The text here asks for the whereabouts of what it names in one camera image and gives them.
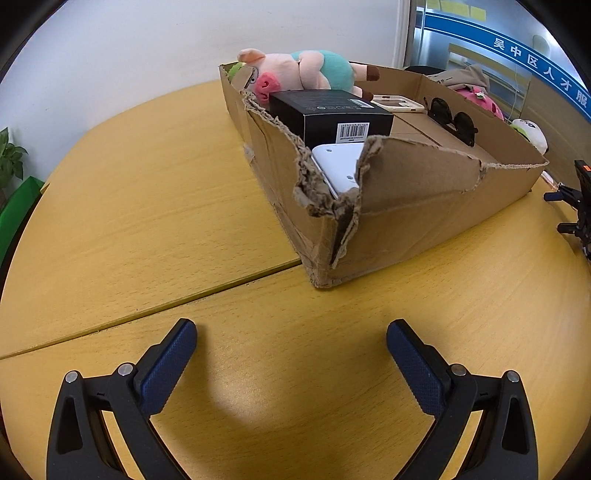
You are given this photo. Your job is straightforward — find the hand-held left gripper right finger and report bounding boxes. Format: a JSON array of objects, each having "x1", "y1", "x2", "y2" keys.
[{"x1": 387, "y1": 319, "x2": 539, "y2": 480}]

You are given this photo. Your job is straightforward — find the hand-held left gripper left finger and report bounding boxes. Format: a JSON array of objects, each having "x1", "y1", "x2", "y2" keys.
[{"x1": 46, "y1": 318, "x2": 199, "y2": 480}]

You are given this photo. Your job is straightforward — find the torn cardboard box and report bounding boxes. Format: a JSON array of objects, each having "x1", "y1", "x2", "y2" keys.
[{"x1": 218, "y1": 61, "x2": 550, "y2": 289}]

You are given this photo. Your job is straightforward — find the white clear phone case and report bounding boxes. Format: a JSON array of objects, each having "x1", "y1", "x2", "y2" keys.
[{"x1": 372, "y1": 93, "x2": 426, "y2": 114}]

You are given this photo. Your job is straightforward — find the white plush toy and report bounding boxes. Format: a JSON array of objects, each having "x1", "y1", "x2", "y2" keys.
[{"x1": 510, "y1": 119, "x2": 550, "y2": 154}]

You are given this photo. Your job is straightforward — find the pink round plush toy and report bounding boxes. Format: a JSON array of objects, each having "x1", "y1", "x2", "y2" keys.
[{"x1": 455, "y1": 85, "x2": 505, "y2": 121}]

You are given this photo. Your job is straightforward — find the black sunglasses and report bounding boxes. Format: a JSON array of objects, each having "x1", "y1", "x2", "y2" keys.
[{"x1": 422, "y1": 97, "x2": 478, "y2": 147}]

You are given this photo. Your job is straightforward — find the beige cap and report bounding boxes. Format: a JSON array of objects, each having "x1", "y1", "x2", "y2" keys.
[{"x1": 427, "y1": 65, "x2": 490, "y2": 90}]

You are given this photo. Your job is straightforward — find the green board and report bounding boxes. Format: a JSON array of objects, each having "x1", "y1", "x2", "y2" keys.
[{"x1": 0, "y1": 176, "x2": 44, "y2": 273}]

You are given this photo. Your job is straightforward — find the white flat device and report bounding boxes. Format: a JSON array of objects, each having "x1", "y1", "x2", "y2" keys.
[{"x1": 311, "y1": 142, "x2": 370, "y2": 200}]

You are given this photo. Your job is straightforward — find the black product box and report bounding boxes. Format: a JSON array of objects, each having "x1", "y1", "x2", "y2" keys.
[{"x1": 269, "y1": 90, "x2": 394, "y2": 145}]

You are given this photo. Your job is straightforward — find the green potted plant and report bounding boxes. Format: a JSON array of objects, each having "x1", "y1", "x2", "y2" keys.
[{"x1": 0, "y1": 127, "x2": 28, "y2": 199}]

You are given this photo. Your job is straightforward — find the pink pig plush toy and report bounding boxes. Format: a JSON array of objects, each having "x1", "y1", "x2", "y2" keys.
[{"x1": 238, "y1": 47, "x2": 380, "y2": 103}]

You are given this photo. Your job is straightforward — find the blue wall banner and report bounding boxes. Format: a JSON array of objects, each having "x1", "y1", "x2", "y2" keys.
[{"x1": 416, "y1": 7, "x2": 591, "y2": 125}]

